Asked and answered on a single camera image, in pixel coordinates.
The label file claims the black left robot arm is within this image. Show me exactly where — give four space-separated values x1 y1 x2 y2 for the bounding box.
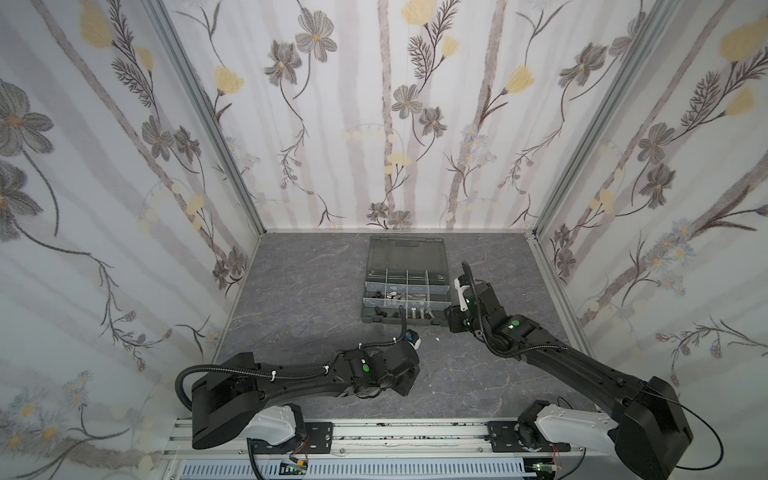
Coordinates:
175 341 420 450

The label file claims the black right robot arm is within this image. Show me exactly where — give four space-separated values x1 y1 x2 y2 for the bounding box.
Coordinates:
446 263 693 479

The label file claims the green plastic organizer box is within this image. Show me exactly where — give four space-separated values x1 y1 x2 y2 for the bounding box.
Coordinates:
361 235 453 327

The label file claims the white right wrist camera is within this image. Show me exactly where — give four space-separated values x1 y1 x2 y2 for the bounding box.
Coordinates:
454 276 471 312

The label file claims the black corrugated cable hose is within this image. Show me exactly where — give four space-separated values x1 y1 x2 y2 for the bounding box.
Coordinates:
175 305 409 412

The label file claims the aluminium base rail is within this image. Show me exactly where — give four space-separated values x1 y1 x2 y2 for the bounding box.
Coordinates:
161 418 583 460

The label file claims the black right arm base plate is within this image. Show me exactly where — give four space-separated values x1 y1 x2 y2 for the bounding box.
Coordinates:
486 421 571 453

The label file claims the white slotted cable duct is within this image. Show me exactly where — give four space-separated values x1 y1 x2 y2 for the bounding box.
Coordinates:
177 458 536 479

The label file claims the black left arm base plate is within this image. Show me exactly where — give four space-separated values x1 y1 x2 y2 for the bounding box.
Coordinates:
248 422 334 455

